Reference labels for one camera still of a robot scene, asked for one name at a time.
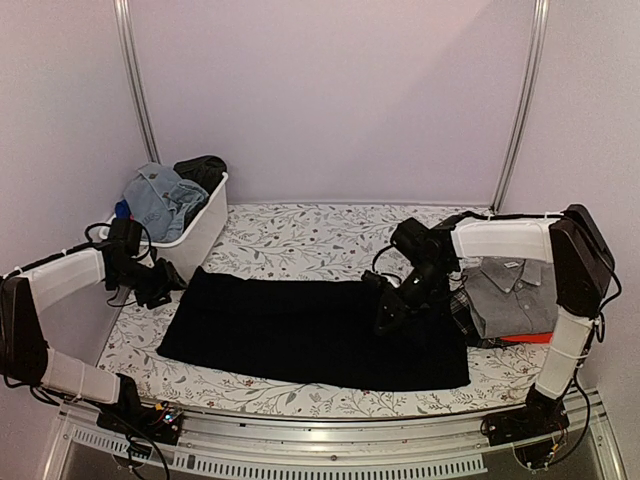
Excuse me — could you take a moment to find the white plastic laundry basket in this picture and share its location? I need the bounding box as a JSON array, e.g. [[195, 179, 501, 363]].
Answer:
[[97, 170, 230, 281]]

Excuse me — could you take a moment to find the blue garment in basket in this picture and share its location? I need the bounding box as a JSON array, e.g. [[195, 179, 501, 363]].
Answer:
[[114, 199, 134, 220]]

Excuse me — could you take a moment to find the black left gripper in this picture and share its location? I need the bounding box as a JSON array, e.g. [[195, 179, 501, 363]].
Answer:
[[110, 256, 189, 308]]

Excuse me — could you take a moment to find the red folded t-shirt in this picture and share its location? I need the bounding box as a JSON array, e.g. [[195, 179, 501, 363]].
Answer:
[[500, 332, 553, 344]]

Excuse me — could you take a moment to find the floral patterned table cover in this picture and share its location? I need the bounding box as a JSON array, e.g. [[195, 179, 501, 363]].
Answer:
[[97, 204, 546, 418]]

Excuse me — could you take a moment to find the grey button-up shirt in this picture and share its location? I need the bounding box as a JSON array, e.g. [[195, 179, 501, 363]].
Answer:
[[464, 257, 558, 339]]

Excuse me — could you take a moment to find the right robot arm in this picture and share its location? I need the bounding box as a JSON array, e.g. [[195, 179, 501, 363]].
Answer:
[[362, 204, 619, 436]]

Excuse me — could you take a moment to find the aluminium table front rail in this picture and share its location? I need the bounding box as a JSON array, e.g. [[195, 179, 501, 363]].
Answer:
[[42, 389, 630, 479]]

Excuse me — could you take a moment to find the aluminium frame post right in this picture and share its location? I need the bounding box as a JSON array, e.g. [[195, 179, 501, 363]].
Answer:
[[490, 0, 550, 213]]

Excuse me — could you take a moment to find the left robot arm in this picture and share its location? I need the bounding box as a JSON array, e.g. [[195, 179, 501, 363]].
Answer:
[[1, 219, 187, 434]]

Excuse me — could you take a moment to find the aluminium frame post left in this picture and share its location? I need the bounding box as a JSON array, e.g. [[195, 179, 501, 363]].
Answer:
[[113, 0, 161, 164]]

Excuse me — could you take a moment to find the aluminium frame post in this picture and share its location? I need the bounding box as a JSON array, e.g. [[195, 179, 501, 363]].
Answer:
[[113, 0, 161, 164], [490, 0, 550, 213]]

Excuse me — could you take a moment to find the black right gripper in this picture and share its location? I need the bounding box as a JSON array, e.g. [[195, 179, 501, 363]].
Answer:
[[373, 259, 454, 336]]

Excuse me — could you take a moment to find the black garment with logo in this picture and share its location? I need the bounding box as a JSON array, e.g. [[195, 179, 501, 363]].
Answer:
[[157, 269, 470, 392]]

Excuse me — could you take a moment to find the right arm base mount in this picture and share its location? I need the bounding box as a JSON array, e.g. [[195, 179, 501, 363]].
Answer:
[[480, 404, 570, 470]]

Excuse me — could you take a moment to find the dark olive garment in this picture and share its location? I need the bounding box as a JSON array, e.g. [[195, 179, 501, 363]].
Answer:
[[173, 155, 227, 194]]

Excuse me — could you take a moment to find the black white plaid garment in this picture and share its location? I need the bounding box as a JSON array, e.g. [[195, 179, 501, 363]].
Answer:
[[450, 289, 505, 349]]

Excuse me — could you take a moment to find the light blue denim garment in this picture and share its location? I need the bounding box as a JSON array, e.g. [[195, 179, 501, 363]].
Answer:
[[123, 163, 209, 243]]

